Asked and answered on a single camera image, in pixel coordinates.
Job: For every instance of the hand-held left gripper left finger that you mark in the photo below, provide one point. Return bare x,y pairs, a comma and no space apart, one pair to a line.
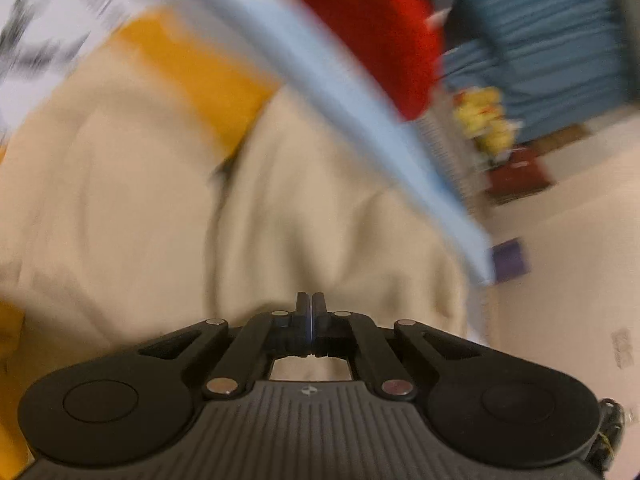
303,310

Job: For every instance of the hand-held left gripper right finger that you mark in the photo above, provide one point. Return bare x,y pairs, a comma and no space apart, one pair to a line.
319,310

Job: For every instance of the beige and yellow hooded jacket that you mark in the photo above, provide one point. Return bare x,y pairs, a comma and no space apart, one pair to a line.
125,210

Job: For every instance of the purple box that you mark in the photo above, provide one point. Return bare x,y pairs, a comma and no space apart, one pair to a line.
510,260

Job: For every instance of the light blue folded blanket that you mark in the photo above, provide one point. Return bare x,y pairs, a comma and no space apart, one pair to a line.
350,110

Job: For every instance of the dark red cushion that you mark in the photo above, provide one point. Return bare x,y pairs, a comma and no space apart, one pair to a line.
520,175

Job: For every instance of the yellow plush toy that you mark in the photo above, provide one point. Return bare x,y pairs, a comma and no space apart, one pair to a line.
497,139
477,110

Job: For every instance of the red folded blanket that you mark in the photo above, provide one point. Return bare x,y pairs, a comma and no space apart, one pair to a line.
380,25

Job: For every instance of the blue curtain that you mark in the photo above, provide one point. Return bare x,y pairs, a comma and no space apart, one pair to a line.
540,50

